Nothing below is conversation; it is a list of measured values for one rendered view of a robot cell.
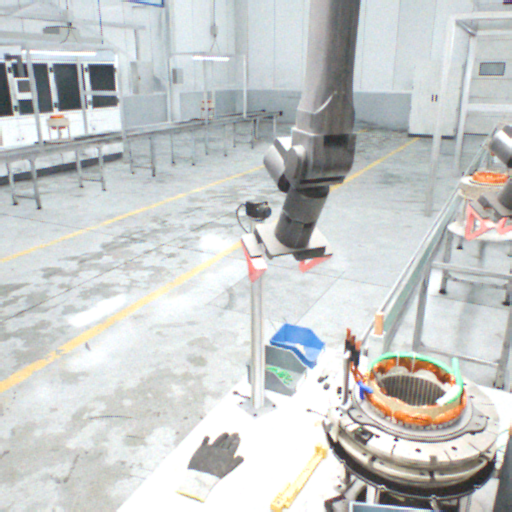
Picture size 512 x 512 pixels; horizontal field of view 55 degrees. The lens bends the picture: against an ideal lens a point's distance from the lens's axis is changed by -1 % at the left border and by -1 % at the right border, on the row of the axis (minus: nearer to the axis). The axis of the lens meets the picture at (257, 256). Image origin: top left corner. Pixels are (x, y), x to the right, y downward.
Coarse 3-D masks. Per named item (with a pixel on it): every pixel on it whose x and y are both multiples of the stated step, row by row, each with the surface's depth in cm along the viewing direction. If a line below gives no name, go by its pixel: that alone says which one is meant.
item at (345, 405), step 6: (348, 354) 90; (348, 360) 90; (348, 366) 90; (348, 372) 91; (348, 378) 92; (348, 384) 92; (342, 390) 92; (348, 390) 93; (342, 396) 92; (342, 402) 93; (348, 402) 94; (342, 408) 93; (348, 408) 92
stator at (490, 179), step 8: (472, 176) 287; (480, 176) 280; (488, 176) 278; (496, 176) 290; (504, 176) 277; (480, 184) 280; (488, 184) 277; (496, 184) 276; (472, 200) 286; (488, 208) 283
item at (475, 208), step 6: (468, 204) 99; (474, 204) 98; (480, 204) 98; (486, 204) 97; (468, 210) 99; (474, 210) 97; (480, 210) 97; (468, 216) 100; (474, 216) 99; (480, 216) 96; (486, 216) 96; (468, 222) 101; (480, 222) 97; (486, 222) 96; (468, 228) 101; (486, 228) 96; (492, 228) 96; (468, 234) 102; (474, 234) 100; (480, 234) 99; (468, 240) 102
